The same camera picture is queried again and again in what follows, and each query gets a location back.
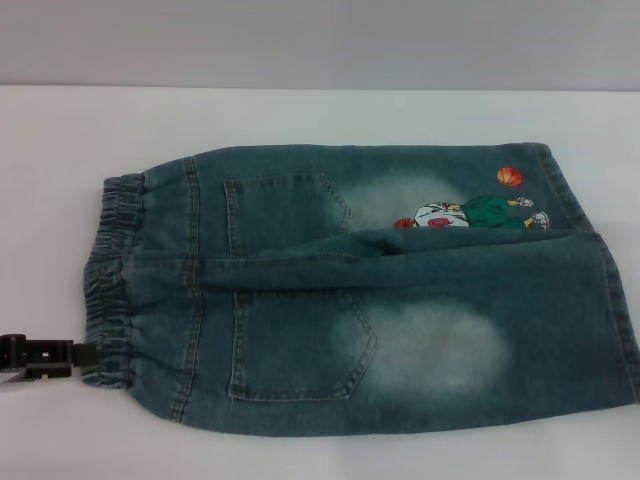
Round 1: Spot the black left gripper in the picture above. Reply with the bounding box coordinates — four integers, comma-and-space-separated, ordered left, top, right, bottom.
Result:
0, 331, 100, 384

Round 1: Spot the blue denim shorts cartoon print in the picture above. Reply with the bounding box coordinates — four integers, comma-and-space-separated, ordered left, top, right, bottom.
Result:
79, 141, 640, 437

